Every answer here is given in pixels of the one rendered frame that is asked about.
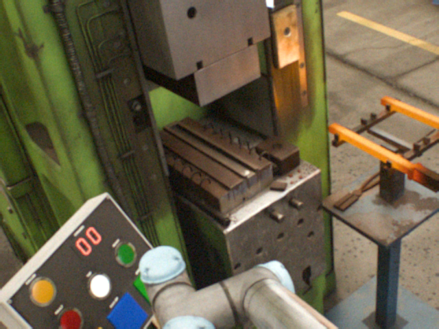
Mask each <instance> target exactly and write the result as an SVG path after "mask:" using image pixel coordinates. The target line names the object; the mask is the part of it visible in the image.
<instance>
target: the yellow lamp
mask: <svg viewBox="0 0 439 329"><path fill-rule="evenodd" d="M53 294H54V288H53V287H52V285H51V283H50V282H48V281H46V280H41V281H39V282H37V283H36V284H35V285H34V288H33V296H34V299H35V300H36V301H37V302H40V303H45V302H48V301H49V300H50V299H51V298H52V297H53Z"/></svg>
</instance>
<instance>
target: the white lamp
mask: <svg viewBox="0 0 439 329"><path fill-rule="evenodd" d="M91 289H92V292H93V293H94V294H95V295H96V296H98V297H102V296H104V295H105V294H107V292H108V289H109V284H108V281H107V279H105V277H103V276H97V277H96V276H95V278H94V279H93V281H92V282H91Z"/></svg>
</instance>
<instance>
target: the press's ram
mask: <svg viewBox="0 0 439 329"><path fill-rule="evenodd" d="M126 4H127V7H128V12H129V15H130V20H131V24H132V28H133V32H134V37H135V40H136V43H137V48H138V51H139V56H140V59H141V63H142V64H144V65H147V66H149V67H151V68H153V69H155V70H157V71H159V72H161V73H163V74H165V75H168V76H169V77H171V78H172V79H174V80H180V79H182V77H184V76H186V75H188V74H191V73H193V72H195V71H197V67H196V66H200V67H202V68H204V67H206V66H208V65H210V64H212V63H214V62H217V61H218V60H221V59H223V58H225V57H227V56H230V55H232V54H234V53H237V52H238V51H241V50H242V49H245V48H246V47H248V43H249V44H251V45H253V44H255V43H257V42H259V41H262V40H264V39H266V38H269V37H270V36H271V34H270V20H269V13H268V3H267V0H126Z"/></svg>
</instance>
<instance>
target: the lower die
mask: <svg viewBox="0 0 439 329"><path fill-rule="evenodd" d="M175 124H179V125H181V126H183V127H185V128H186V129H188V130H190V131H191V132H193V133H194V134H197V135H198V136H201V137H202V138H204V139H206V141H208V142H210V143H211V144H213V145H214V146H216V147H219V148H220V149H222V150H223V151H225V152H228V153H229V154H231V155H232V156H234V157H236V158H238V159H240V160H241V161H243V162H244V163H246V164H248V165H250V166H251V167H252V168H253V169H256V174H254V175H252V176H251V177H249V178H247V175H246V174H244V173H242V172H241V171H239V170H238V169H236V168H235V167H234V166H232V165H231V164H228V163H227V162H224V161H223V160H221V159H220V158H218V157H217V156H215V155H213V154H212V153H210V152H208V151H207V150H205V149H203V148H201V147H199V146H197V145H196V144H194V143H192V142H191V141H190V140H189V139H188V138H185V137H184V136H182V135H181V134H179V133H177V132H175V131H174V130H171V129H170V128H169V127H171V126H173V125H175ZM163 129H164V130H161V131H159V132H158V133H159V136H160V139H161V145H162V148H164V149H166V150H167V155H168V154H174V155H175V156H176V160H177V159H182V160H183V161H184V164H183V165H182V162H181V161H178V162H177V163H176V165H175V167H176V173H177V176H178V179H179V182H180V183H181V184H183V185H184V182H183V178H182V169H183V168H184V166H185V165H191V166H192V169H193V171H192V172H191V170H190V168H189V167H187V168H186V169H185V170H184V176H185V181H186V185H187V187H188V188H189V189H190V190H191V191H193V189H192V186H191V180H190V177H191V174H192V173H193V172H195V171H199V172H201V174H202V177H201V178H200V176H199V174H198V173H196V174H194V175H193V178H192V179H193V185H194V189H195V192H196V195H197V196H198V197H201V198H202V192H201V189H200V186H199V183H200V182H201V180H202V179H203V178H205V177H208V178H210V179H211V184H209V180H205V181H203V183H202V188H203V191H204V198H205V199H206V201H207V202H208V203H210V205H212V206H213V207H215V208H216V209H218V210H219V211H220V212H222V213H224V214H225V213H227V212H229V211H231V210H232V209H234V208H235V207H237V206H238V205H240V204H242V203H243V202H245V201H246V200H247V199H250V198H251V197H252V196H254V195H256V194H257V193H258V192H260V191H261V190H263V189H264V188H266V187H268V186H269V185H271V183H272V181H273V178H272V166H271V162H270V161H268V160H266V159H265V158H262V157H261V160H259V155H257V154H255V153H253V152H251V154H250V155H249V154H248V153H249V150H247V149H246V148H244V147H241V149H239V145H238V144H237V143H235V142H232V145H231V144H230V139H229V138H226V137H225V136H223V138H221V134H219V133H217V132H216V131H214V134H212V131H213V130H212V129H211V128H209V127H206V129H204V125H203V124H201V123H198V122H197V121H195V120H193V119H192V118H190V117H186V118H185V119H183V120H181V121H174V122H173V123H170V124H168V125H166V126H164V127H163ZM163 153H164V156H166V154H165V151H163ZM176 160H174V157H173V156H169V157H168V158H167V166H168V169H169V174H170V175H171V177H172V178H174V179H176V176H175V173H174V168H173V165H174V162H175V161H176ZM244 197H245V200H244V201H243V198H244Z"/></svg>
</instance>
